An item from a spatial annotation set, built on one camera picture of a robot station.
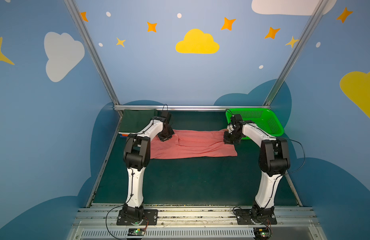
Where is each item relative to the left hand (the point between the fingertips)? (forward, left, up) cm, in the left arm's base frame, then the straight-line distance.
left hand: (172, 136), depth 102 cm
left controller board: (-54, +14, -5) cm, 56 cm away
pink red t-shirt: (-3, -16, -4) cm, 16 cm away
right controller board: (-53, -47, -5) cm, 72 cm away
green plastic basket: (+20, -72, -1) cm, 74 cm away
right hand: (-3, -37, +1) cm, 37 cm away
